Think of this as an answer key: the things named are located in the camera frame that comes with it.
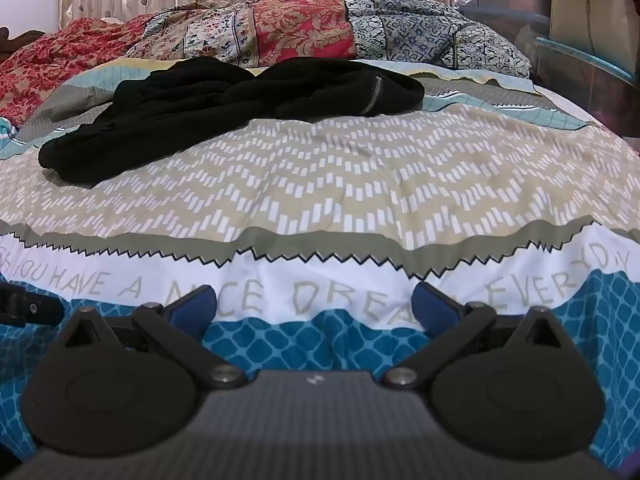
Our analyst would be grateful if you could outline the carved wooden headboard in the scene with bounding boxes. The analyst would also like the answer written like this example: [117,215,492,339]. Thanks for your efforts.
[0,26,51,50]

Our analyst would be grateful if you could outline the glass tabletop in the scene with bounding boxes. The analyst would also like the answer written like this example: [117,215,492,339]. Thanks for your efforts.
[534,35,637,82]

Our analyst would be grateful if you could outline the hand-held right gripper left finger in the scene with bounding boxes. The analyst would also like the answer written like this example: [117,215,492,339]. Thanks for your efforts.
[50,284,248,391]

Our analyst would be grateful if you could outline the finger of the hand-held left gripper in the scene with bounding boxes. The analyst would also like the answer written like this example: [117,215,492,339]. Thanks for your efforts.
[0,281,65,329]

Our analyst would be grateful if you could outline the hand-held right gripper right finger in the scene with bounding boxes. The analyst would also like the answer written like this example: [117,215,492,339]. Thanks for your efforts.
[384,281,582,392]

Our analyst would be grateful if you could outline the patchwork floral quilt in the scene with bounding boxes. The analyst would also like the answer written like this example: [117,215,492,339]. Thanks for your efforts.
[0,0,532,127]

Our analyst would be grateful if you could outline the patterned bed sheet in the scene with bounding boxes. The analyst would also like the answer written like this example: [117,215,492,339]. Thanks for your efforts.
[0,57,640,461]

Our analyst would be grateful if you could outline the teal lattice pillow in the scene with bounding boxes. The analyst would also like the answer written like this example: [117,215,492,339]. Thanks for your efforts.
[0,116,20,160]

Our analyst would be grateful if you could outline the black pants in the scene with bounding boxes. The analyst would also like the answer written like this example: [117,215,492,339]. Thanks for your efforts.
[39,56,426,183]

